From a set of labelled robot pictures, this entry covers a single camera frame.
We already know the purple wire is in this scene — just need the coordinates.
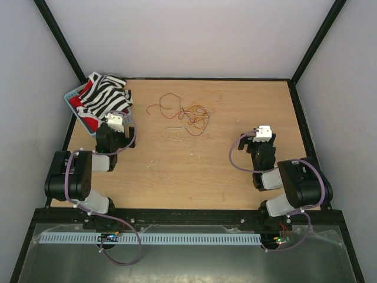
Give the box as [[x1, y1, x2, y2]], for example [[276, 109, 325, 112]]
[[181, 107, 211, 137]]

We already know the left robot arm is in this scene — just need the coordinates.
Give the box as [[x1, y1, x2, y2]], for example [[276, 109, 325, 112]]
[[44, 124, 136, 229]]

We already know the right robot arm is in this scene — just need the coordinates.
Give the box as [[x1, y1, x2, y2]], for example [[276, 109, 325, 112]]
[[229, 126, 333, 229]]

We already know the red cloth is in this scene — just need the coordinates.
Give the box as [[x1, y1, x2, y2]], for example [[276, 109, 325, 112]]
[[64, 81, 102, 135]]

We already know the light blue plastic basket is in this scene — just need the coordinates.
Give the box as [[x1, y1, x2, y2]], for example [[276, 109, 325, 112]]
[[64, 83, 133, 136]]

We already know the black white striped cloth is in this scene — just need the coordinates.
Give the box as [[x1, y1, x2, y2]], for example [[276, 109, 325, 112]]
[[77, 72, 133, 123]]

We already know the right circuit board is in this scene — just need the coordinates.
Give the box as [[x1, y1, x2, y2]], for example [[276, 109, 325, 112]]
[[273, 235, 290, 245]]

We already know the circuit board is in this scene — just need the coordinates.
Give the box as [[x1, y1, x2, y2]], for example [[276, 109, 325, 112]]
[[97, 233, 119, 242], [273, 235, 290, 245]]

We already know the left circuit board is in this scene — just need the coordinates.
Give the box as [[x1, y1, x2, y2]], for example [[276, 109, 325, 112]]
[[97, 233, 119, 242]]

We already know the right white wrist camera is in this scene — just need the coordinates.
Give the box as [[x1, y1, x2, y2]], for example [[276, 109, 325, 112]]
[[253, 126, 273, 143]]

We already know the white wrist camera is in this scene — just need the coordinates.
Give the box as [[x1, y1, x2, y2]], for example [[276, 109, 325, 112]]
[[253, 126, 273, 143], [105, 113, 124, 133]]

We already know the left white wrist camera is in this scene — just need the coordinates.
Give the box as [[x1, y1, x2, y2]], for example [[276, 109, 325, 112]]
[[105, 113, 124, 133]]

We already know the white wire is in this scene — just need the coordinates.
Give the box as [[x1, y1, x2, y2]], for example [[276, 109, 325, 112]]
[[163, 108, 217, 143]]

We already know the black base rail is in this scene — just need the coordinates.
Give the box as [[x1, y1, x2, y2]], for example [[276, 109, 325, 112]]
[[32, 208, 345, 233]]

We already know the brown wire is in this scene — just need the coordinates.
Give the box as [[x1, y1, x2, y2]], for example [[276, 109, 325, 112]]
[[159, 93, 183, 110]]

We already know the black frame post left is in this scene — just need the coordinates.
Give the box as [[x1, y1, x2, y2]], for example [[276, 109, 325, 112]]
[[34, 0, 86, 83]]

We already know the black frame post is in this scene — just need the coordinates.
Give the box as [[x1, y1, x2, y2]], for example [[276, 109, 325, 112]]
[[290, 0, 348, 84], [34, 0, 86, 83]]

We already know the light blue slotted cable duct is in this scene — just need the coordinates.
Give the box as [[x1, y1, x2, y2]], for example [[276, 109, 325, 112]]
[[38, 232, 261, 246]]

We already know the black frame post right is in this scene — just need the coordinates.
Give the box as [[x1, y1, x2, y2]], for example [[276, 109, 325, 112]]
[[290, 0, 348, 84]]

